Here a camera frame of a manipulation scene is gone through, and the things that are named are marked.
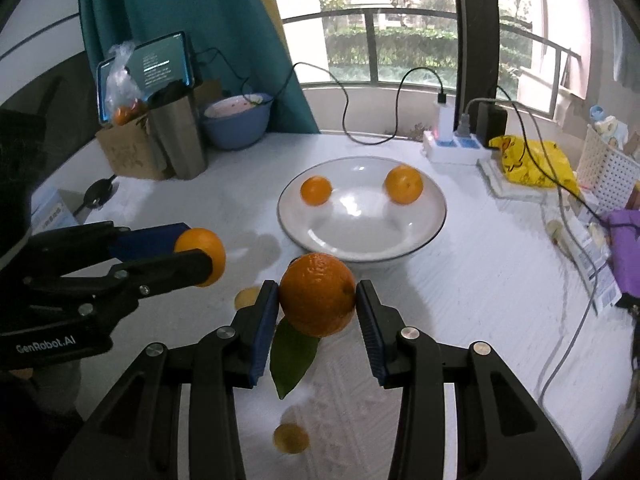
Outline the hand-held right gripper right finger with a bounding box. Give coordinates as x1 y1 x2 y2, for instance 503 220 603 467
355 279 583 480

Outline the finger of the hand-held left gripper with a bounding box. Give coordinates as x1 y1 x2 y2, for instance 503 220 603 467
30 221 192 277
25 250 214 334

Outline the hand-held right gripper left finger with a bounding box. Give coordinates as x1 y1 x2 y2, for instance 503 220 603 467
52 280 279 480

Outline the small orange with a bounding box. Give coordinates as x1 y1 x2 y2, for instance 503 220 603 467
384 164 425 205
300 175 333 207
173 228 227 288

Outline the large orange with green leaf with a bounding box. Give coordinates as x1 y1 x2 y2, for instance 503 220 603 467
270 252 358 401

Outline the white round plate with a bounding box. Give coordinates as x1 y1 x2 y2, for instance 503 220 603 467
276 156 447 264

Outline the small yellow fruit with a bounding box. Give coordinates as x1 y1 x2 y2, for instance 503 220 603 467
273 423 310 455
234 285 264 311

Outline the small black tool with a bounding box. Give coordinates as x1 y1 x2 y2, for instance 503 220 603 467
73 175 117 219

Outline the cardboard box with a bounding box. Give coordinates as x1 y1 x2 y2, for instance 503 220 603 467
95 112 174 181

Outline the blue and white box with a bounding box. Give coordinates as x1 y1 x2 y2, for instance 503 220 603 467
29 187 82 237

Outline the steel tumbler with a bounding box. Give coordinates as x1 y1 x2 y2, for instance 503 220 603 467
148 82 209 181

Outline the blue bowl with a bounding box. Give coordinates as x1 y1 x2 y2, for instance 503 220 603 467
201 92 275 151

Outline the clear plastic bag of oranges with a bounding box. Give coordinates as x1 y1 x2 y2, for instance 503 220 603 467
103 40 151 128

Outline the blue smartphone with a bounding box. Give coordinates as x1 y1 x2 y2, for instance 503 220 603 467
96 31 196 124

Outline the white power strip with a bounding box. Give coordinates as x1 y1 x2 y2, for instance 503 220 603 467
422 129 494 166

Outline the white charger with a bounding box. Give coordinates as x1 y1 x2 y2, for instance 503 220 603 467
433 91 457 141

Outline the yellow plastic bag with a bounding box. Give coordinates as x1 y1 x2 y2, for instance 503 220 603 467
488 135 582 197

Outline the white printed packet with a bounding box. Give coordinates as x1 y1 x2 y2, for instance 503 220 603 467
564 195 624 317

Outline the black power adapter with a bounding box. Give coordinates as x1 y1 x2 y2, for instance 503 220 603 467
475 102 509 149

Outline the teal curtain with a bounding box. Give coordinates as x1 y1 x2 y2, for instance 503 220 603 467
77 0 321 135

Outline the purple cloth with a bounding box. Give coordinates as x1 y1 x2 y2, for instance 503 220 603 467
600 208 640 307

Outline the white perforated basket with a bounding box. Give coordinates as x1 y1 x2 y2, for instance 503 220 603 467
577 124 640 212

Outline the balcony railing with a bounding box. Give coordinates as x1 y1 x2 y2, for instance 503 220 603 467
280 7 584 122

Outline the pastel toy figure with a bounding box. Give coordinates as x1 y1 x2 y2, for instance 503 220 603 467
589 105 629 151

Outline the thin black phone cable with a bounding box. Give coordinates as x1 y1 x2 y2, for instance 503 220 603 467
192 47 253 107

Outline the black charger cable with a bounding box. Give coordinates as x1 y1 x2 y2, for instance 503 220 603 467
292 61 447 146

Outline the grey plug cable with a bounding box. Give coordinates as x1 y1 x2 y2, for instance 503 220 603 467
454 97 602 407

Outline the black adapter cable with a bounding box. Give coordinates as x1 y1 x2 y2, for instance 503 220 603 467
494 84 640 242

